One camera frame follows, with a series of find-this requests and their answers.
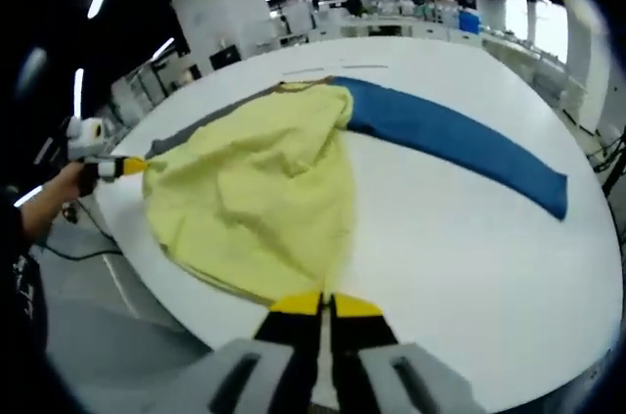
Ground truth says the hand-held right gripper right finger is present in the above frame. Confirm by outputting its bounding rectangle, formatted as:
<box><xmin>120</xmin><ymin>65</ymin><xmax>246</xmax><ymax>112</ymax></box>
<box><xmin>330</xmin><ymin>291</ymin><xmax>485</xmax><ymax>414</ymax></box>

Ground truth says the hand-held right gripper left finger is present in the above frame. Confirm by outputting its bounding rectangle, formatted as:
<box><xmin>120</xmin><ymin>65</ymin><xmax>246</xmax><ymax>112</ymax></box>
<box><xmin>170</xmin><ymin>290</ymin><xmax>324</xmax><ymax>414</ymax></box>

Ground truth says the yellow garment with coloured sleeves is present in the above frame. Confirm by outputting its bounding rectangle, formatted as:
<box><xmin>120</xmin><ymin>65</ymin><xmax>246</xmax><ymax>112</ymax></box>
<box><xmin>143</xmin><ymin>74</ymin><xmax>569</xmax><ymax>308</ymax></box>

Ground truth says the person's left hand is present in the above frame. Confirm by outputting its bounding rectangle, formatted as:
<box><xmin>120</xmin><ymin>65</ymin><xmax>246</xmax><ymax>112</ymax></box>
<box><xmin>61</xmin><ymin>161</ymin><xmax>102</xmax><ymax>200</ymax></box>

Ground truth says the person's dark shirt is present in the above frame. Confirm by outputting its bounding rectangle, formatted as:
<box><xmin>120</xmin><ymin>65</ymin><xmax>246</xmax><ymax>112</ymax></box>
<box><xmin>0</xmin><ymin>183</ymin><xmax>50</xmax><ymax>379</ymax></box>

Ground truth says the white board panel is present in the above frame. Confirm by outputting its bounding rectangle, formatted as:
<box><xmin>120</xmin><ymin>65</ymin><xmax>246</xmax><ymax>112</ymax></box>
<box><xmin>283</xmin><ymin>1</ymin><xmax>315</xmax><ymax>34</ymax></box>

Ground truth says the white cabinet row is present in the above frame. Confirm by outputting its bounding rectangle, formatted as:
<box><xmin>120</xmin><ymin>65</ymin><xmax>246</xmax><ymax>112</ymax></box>
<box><xmin>312</xmin><ymin>11</ymin><xmax>486</xmax><ymax>42</ymax></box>

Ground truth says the blue plastic crate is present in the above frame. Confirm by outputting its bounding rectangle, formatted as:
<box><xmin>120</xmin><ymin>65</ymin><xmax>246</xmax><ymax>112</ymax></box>
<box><xmin>459</xmin><ymin>10</ymin><xmax>483</xmax><ymax>34</ymax></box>

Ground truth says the black floor cable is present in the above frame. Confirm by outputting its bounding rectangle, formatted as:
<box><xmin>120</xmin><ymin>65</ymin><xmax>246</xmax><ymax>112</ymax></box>
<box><xmin>44</xmin><ymin>241</ymin><xmax>122</xmax><ymax>262</ymax></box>

